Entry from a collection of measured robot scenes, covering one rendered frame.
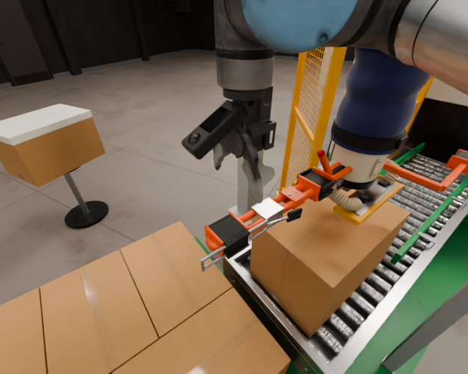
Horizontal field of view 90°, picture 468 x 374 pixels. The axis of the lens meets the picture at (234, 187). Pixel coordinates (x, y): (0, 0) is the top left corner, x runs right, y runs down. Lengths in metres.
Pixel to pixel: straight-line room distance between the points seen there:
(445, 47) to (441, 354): 2.01
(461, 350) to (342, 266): 1.39
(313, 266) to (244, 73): 0.72
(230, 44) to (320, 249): 0.79
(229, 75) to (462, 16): 0.25
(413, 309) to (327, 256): 1.34
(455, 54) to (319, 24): 0.11
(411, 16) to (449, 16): 0.03
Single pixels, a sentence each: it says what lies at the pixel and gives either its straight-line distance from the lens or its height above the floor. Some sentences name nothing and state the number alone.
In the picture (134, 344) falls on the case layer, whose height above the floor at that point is 0.54.
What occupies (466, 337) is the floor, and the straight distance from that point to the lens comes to 2.33.
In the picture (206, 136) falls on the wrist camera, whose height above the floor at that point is 1.52.
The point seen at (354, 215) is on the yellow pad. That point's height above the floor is 1.12.
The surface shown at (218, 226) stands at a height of 1.26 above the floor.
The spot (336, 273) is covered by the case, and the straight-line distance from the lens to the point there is 0.94.
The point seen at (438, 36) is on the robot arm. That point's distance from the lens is 0.28.
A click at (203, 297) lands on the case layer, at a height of 0.54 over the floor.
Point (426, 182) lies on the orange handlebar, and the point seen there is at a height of 1.24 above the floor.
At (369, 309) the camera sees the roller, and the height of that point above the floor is 0.55.
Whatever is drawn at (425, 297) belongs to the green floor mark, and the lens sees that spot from 2.36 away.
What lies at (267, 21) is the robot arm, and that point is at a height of 1.67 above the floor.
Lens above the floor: 1.68
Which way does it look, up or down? 37 degrees down
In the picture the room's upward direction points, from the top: straight up
